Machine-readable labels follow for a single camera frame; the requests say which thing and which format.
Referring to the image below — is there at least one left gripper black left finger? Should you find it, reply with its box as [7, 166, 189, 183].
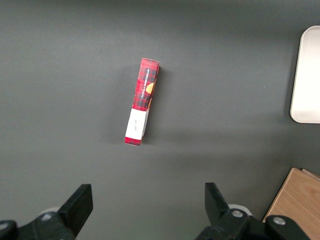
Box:
[0, 183, 94, 240]

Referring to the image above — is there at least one oak wooden drawer cabinet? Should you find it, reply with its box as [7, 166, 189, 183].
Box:
[261, 167, 320, 240]

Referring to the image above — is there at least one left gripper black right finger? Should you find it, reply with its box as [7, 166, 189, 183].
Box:
[194, 182, 311, 240]

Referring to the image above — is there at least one red tartan shortbread box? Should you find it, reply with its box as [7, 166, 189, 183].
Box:
[123, 57, 161, 147]

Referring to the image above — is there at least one beige plastic tray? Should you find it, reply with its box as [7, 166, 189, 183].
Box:
[289, 25, 320, 124]

